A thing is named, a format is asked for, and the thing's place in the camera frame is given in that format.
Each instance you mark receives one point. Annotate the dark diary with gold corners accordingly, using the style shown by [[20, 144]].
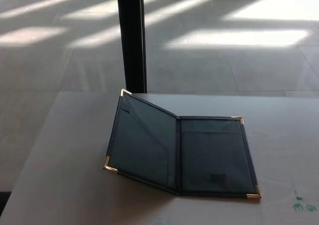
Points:
[[199, 157]]

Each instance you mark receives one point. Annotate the black vertical pillar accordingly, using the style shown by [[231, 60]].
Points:
[[130, 35]]

